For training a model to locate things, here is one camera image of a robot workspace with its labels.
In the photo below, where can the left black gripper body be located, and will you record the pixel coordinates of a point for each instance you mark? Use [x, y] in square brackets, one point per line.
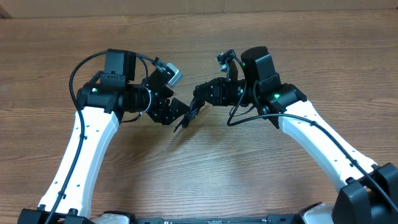
[157, 105]

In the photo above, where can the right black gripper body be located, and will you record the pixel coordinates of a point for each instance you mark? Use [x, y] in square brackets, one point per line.
[228, 94]

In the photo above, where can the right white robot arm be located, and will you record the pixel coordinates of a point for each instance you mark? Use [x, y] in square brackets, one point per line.
[367, 192]

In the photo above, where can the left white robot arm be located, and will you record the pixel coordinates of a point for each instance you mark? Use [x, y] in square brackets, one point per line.
[130, 82]

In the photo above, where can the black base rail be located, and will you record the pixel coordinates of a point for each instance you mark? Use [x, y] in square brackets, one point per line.
[217, 220]

